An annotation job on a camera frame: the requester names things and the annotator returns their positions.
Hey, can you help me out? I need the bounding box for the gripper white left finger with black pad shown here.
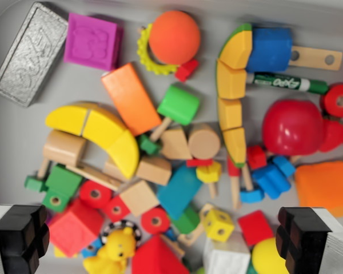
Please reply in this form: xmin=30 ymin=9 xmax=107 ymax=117
xmin=0 ymin=204 xmax=51 ymax=274

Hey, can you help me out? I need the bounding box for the gripper white right finger with black pad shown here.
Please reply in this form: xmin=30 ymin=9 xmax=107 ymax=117
xmin=275 ymin=207 xmax=343 ymax=274

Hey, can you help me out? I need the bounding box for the grey plastic bin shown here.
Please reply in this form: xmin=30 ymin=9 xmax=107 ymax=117
xmin=0 ymin=0 xmax=343 ymax=274

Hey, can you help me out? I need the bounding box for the yellow ball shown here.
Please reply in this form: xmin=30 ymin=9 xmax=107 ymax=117
xmin=251 ymin=238 xmax=286 ymax=274

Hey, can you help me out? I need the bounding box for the red wooden block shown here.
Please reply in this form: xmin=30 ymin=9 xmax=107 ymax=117
xmin=238 ymin=210 xmax=274 ymax=248

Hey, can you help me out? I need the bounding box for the orange foam wedge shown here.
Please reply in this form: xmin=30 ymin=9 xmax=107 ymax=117
xmin=294 ymin=160 xmax=343 ymax=218

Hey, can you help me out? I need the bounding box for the red embossed cube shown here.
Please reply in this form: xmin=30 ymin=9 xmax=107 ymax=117
xmin=48 ymin=199 xmax=105 ymax=257

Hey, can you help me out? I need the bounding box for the green wooden bolt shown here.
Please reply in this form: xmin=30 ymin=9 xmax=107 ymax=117
xmin=24 ymin=159 xmax=51 ymax=194
xmin=139 ymin=116 xmax=172 ymax=156

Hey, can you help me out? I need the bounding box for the blue cross shaped block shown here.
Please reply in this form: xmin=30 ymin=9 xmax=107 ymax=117
xmin=251 ymin=164 xmax=292 ymax=200

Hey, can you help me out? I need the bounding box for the green wooden block with hole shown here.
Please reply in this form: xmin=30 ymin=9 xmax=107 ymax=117
xmin=42 ymin=164 xmax=83 ymax=213

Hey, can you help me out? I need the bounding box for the white block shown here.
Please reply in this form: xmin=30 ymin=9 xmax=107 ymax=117
xmin=202 ymin=232 xmax=251 ymax=274

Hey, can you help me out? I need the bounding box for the yellow wooden cube with holes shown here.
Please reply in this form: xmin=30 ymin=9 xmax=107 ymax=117
xmin=201 ymin=208 xmax=235 ymax=243

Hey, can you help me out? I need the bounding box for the red wooden wheel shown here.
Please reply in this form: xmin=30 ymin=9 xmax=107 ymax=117
xmin=139 ymin=207 xmax=172 ymax=235
xmin=79 ymin=179 xmax=114 ymax=210
xmin=320 ymin=83 xmax=343 ymax=118

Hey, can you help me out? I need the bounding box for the yellow toy bear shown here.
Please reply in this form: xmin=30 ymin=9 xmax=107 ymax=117
xmin=82 ymin=227 xmax=137 ymax=274

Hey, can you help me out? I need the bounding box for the wooden strip with holes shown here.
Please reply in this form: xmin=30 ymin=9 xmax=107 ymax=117
xmin=177 ymin=203 xmax=215 ymax=248
xmin=65 ymin=162 xmax=123 ymax=191
xmin=288 ymin=45 xmax=343 ymax=71

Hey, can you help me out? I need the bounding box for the natural wooden arch block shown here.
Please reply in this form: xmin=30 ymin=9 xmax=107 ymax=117
xmin=42 ymin=130 xmax=88 ymax=168

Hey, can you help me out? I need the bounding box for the red wooden cube with hole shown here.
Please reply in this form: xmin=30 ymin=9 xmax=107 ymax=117
xmin=102 ymin=195 xmax=131 ymax=223

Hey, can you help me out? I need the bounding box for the red plastic strawberry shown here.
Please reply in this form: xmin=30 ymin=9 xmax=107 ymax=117
xmin=318 ymin=118 xmax=343 ymax=153

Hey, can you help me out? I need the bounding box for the red plastic apple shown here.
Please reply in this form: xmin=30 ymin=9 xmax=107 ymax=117
xmin=262 ymin=99 xmax=324 ymax=156

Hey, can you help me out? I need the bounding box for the yellow wooden bolt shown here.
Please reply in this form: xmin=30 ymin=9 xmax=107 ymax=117
xmin=196 ymin=161 xmax=222 ymax=199

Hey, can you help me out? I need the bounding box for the natural wooden cube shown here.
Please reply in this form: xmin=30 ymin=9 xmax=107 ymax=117
xmin=119 ymin=179 xmax=160 ymax=217

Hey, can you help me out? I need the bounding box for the flat red wooden piece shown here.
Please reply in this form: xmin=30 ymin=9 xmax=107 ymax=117
xmin=186 ymin=158 xmax=214 ymax=168

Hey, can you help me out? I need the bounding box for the teal wooden block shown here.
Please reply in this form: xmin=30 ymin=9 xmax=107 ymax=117
xmin=156 ymin=165 xmax=204 ymax=220

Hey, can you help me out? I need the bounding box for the red triangular block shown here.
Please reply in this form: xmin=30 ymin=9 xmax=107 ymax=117
xmin=131 ymin=235 xmax=191 ymax=274

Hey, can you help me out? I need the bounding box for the yellow wooden banana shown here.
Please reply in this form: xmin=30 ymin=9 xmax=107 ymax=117
xmin=45 ymin=101 xmax=141 ymax=180

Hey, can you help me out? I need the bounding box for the natural wooden cylinder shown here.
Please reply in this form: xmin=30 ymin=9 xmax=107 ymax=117
xmin=188 ymin=123 xmax=221 ymax=160

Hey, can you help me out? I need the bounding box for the green Expo marker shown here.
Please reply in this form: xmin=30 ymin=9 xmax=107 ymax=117
xmin=246 ymin=71 xmax=329 ymax=95

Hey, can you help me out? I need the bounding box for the natural wooden triangular prism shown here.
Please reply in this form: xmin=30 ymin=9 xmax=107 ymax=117
xmin=159 ymin=127 xmax=193 ymax=160

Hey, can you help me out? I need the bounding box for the yellow sliced banana toy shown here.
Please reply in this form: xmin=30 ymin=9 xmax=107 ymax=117
xmin=216 ymin=22 xmax=254 ymax=168

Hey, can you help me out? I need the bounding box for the orange wooden block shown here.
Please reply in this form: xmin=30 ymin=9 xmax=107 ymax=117
xmin=101 ymin=62 xmax=163 ymax=137

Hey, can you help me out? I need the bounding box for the silver embossed metal block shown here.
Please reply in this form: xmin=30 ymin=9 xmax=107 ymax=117
xmin=0 ymin=2 xmax=69 ymax=108

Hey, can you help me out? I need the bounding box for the green wooden cylinder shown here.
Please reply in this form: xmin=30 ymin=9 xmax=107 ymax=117
xmin=156 ymin=84 xmax=201 ymax=126

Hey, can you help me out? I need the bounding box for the blue wooden block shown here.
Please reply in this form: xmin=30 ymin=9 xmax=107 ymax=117
xmin=245 ymin=27 xmax=293 ymax=74

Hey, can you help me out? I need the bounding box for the small red wooden nut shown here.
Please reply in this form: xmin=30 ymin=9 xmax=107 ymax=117
xmin=175 ymin=58 xmax=200 ymax=83

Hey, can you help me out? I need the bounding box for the purple embossed cube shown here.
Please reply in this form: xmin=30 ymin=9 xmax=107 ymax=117
xmin=63 ymin=12 xmax=124 ymax=72

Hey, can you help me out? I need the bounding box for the orange foam ball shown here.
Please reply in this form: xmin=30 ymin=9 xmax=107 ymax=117
xmin=148 ymin=10 xmax=202 ymax=66

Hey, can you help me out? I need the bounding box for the black and white ring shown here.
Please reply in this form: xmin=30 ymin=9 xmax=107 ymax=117
xmin=99 ymin=218 xmax=143 ymax=249

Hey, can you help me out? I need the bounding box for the red handled wooden screwdriver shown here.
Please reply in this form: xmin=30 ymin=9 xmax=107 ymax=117
xmin=227 ymin=155 xmax=242 ymax=211

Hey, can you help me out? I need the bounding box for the yellow bumpy teething ring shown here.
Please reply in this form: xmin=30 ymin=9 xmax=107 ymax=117
xmin=137 ymin=23 xmax=180 ymax=75

